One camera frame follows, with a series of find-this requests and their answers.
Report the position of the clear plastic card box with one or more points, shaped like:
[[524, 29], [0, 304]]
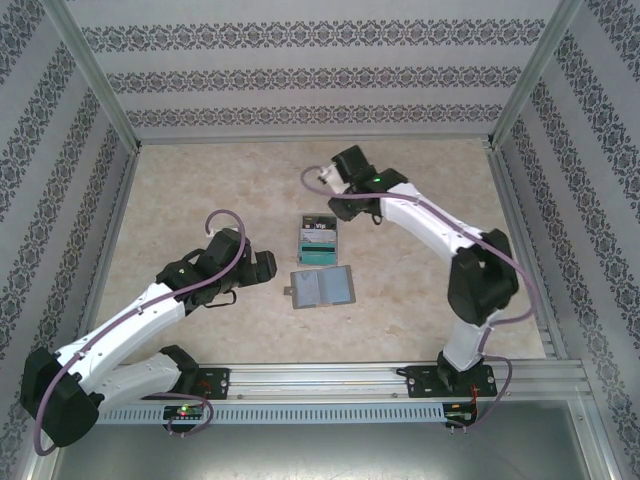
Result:
[[340, 250]]

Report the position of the taupe leather card holder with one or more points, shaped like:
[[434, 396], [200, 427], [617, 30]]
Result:
[[330, 287]]

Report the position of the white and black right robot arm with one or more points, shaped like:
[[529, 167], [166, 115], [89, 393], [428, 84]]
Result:
[[420, 220]]

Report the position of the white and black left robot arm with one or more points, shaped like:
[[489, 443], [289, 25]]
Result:
[[125, 330]]

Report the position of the dark card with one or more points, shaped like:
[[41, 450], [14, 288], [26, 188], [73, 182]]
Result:
[[320, 219]]

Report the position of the white and black printed card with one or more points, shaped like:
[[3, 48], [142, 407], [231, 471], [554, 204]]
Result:
[[320, 232]]

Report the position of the teal card with black stripe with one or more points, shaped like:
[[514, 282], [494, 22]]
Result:
[[320, 257]]

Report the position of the left controller board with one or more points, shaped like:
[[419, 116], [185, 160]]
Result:
[[185, 412]]

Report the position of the controller board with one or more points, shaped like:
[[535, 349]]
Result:
[[185, 412], [460, 417]]

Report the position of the grey metal sheet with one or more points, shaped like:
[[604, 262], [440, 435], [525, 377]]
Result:
[[320, 455]]

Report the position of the right controller board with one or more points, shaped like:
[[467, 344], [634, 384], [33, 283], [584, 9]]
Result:
[[460, 417]]

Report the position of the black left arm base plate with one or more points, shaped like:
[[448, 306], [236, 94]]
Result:
[[220, 382]]

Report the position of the aluminium side floor rail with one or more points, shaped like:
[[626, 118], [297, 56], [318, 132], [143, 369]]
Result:
[[525, 250], [105, 250]]

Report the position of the aluminium mounting rail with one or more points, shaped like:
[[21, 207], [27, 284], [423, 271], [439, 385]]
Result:
[[310, 382]]

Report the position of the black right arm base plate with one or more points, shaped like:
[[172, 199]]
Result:
[[415, 382]]

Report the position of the aluminium frame post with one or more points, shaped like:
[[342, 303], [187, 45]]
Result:
[[535, 75], [95, 75]]

